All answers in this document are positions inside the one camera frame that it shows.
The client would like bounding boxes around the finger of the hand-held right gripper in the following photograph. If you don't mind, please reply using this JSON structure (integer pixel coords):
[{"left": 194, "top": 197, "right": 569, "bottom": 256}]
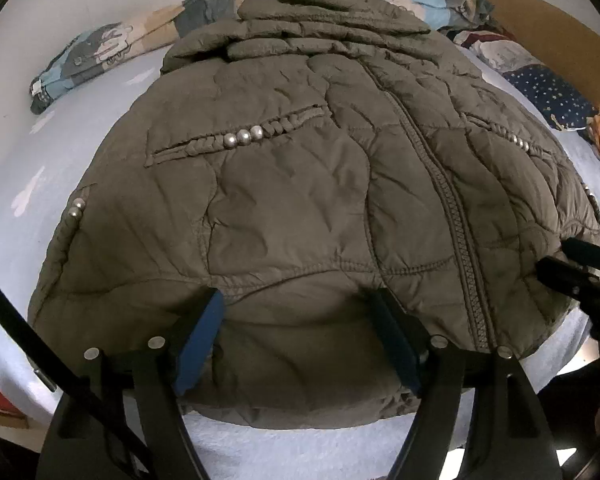
[
  {"left": 535, "top": 256, "right": 600, "bottom": 311},
  {"left": 561, "top": 237, "right": 600, "bottom": 275}
]

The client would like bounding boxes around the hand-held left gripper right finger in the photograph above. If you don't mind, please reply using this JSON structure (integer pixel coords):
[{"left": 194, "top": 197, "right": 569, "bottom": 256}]
[{"left": 370, "top": 290, "right": 563, "bottom": 480}]

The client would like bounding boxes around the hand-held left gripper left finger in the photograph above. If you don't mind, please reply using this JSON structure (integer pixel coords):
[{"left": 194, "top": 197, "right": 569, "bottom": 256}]
[{"left": 40, "top": 287, "right": 226, "bottom": 480}]

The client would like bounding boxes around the olive quilted hooded jacket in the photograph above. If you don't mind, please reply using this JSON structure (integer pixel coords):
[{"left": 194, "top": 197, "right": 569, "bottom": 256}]
[{"left": 27, "top": 0, "right": 600, "bottom": 431}]

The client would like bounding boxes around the navy star-dotted pillow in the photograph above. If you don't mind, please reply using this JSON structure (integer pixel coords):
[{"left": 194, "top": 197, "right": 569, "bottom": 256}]
[{"left": 502, "top": 62, "right": 600, "bottom": 133}]

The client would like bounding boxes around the striped pillow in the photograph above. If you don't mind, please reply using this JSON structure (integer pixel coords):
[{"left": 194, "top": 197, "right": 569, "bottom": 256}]
[{"left": 452, "top": 27, "right": 536, "bottom": 73}]

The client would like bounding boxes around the wooden headboard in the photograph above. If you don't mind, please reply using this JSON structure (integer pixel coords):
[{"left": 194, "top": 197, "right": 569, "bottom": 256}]
[{"left": 467, "top": 0, "right": 600, "bottom": 121}]

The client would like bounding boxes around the bed with light blue sheet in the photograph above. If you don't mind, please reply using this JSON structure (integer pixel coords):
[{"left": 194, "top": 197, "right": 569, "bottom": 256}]
[{"left": 0, "top": 25, "right": 600, "bottom": 480}]

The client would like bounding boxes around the patterned rolled quilt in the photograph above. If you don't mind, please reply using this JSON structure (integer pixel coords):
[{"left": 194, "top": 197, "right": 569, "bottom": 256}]
[{"left": 29, "top": 0, "right": 496, "bottom": 115}]

